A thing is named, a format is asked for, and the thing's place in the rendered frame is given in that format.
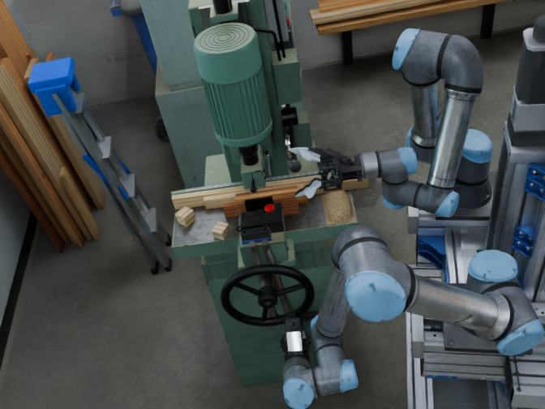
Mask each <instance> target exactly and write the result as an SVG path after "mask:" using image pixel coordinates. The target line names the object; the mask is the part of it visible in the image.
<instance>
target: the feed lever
mask: <svg viewBox="0 0 545 409"><path fill-rule="evenodd" d="M285 106H286V108H285V109H281V117H282V123H283V127H289V134H290V148H291V149H292V148H295V142H294V129H293V126H297V125H298V116H297V110H296V108H295V107H291V106H290V104H285ZM291 157H292V161H291V162H290V163H289V169H290V171H291V172H293V173H298V172H299V171H300V170H301V168H302V165H301V163H300V162H299V161H297V156H296V154H295V153H291Z"/></svg>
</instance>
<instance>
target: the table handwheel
mask: <svg viewBox="0 0 545 409"><path fill-rule="evenodd" d="M260 274H265V278H264V279H263V280H262V281H261V288H260V289H259V290H257V289H255V288H252V287H250V286H247V285H244V284H242V283H241V281H242V280H244V279H246V278H249V277H252V276H255V275H260ZM272 274H280V275H284V276H287V277H290V278H293V279H295V280H296V281H298V282H300V284H298V285H295V286H292V287H288V288H285V289H282V290H279V291H277V289H276V288H275V287H273V276H272ZM234 286H236V287H237V288H240V289H242V290H245V291H248V292H250V293H252V294H254V295H257V296H258V304H259V306H261V307H263V314H262V317H255V316H248V315H246V314H244V313H241V312H240V311H238V310H237V309H236V308H234V306H233V305H232V304H231V302H230V292H231V291H232V289H233V288H234ZM301 289H305V291H306V297H305V299H304V301H303V303H302V304H301V305H300V306H299V307H298V308H296V309H295V310H293V311H292V312H289V313H287V314H285V315H282V316H275V317H267V315H268V309H269V308H272V307H274V306H275V305H277V302H278V301H277V297H278V296H281V295H285V294H288V293H290V292H293V291H298V290H301ZM314 298H315V289H314V287H313V285H312V283H311V281H310V279H309V278H308V277H307V276H306V275H304V274H303V273H301V272H300V271H298V270H296V269H293V268H290V267H288V266H284V265H256V266H252V267H249V268H246V269H243V270H241V271H239V272H237V273H236V274H234V275H233V276H232V277H230V278H229V279H228V280H227V281H226V283H225V284H224V286H223V287H222V289H221V305H222V307H223V308H224V310H225V311H226V312H227V313H228V314H229V315H230V316H231V317H233V318H234V319H235V320H237V321H240V322H242V323H244V324H247V325H254V326H275V325H283V324H285V319H286V318H288V317H294V314H295V311H297V310H299V311H300V313H301V316H302V315H303V314H305V313H306V312H307V311H308V310H309V308H310V307H311V306H312V304H313V301H314Z"/></svg>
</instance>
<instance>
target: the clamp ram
mask: <svg viewBox="0 0 545 409"><path fill-rule="evenodd" d="M244 203H245V206H246V211H247V212H251V211H257V210H263V209H264V207H265V206H266V205H270V204H274V203H273V197H272V196H270V197H263V198H257V199H251V200H245V201H244Z"/></svg>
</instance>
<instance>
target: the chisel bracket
mask: <svg viewBox="0 0 545 409"><path fill-rule="evenodd" d="M257 146H258V151H257V153H258V158H259V161H258V162H257V163H256V164H255V165H253V166H246V165H244V164H243V161H242V155H241V154H240V163H241V176H242V183H243V186H244V189H250V188H251V181H252V179H254V180H255V187H265V180H266V176H265V172H264V159H263V151H262V147H261V144H257Z"/></svg>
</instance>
